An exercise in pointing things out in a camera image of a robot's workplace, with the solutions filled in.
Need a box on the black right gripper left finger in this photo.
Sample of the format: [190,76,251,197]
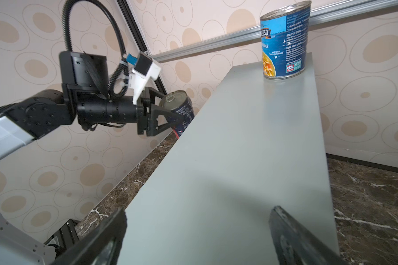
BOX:
[53,208,127,265]

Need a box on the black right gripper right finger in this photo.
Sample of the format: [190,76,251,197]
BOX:
[269,205,347,265]

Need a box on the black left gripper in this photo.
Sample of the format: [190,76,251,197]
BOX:
[136,87,184,137]

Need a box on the dark blue red soup can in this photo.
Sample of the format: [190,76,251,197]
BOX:
[159,90,195,138]

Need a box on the blue progresso soup can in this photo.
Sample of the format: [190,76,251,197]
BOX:
[260,1,312,80]

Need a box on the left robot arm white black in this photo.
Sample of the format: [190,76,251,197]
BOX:
[0,51,184,160]

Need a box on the grey metal cabinet box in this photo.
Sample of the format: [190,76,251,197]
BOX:
[118,54,339,265]

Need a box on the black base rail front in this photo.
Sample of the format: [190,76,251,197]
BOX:
[45,219,80,258]

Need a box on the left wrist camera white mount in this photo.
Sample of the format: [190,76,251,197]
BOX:
[126,52,161,105]

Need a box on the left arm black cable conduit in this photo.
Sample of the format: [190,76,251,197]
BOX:
[61,0,129,99]

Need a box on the horizontal aluminium rail back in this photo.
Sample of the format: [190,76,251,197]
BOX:
[152,1,398,63]

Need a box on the black corner frame post left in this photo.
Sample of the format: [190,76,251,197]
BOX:
[115,0,168,97]

